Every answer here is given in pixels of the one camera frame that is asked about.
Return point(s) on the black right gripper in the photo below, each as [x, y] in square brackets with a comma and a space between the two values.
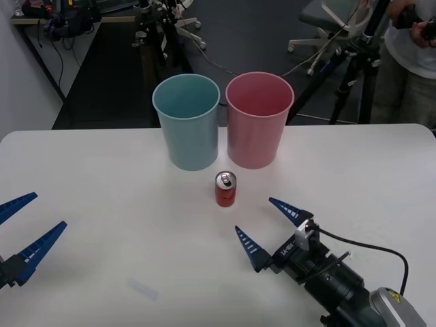
[287, 259]

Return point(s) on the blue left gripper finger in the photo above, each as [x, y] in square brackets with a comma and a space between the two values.
[37, 248]
[15, 206]

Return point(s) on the red drink can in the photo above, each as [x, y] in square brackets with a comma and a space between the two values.
[225, 195]

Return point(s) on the black handheld controller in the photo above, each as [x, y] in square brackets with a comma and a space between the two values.
[407, 18]
[430, 30]

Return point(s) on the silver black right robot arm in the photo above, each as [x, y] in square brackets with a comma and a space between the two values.
[340, 282]

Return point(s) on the person's left hand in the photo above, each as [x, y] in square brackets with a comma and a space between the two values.
[417, 34]

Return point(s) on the person's right hand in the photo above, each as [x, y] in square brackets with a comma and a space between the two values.
[395, 15]

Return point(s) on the pink plastic bin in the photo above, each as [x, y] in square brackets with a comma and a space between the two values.
[255, 136]

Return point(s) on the pale blue plastic bin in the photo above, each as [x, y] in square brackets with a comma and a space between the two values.
[187, 136]

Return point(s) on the wood-edged desk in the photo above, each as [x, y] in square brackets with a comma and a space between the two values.
[29, 20]

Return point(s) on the black bag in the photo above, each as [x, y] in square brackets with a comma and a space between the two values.
[73, 18]

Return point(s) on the person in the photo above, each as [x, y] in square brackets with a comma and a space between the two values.
[408, 85]

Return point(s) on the large black tripod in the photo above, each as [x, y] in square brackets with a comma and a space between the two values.
[366, 41]

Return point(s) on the grey office chair white base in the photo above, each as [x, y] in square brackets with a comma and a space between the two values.
[323, 17]

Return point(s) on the black camera tripod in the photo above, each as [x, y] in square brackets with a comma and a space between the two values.
[160, 37]

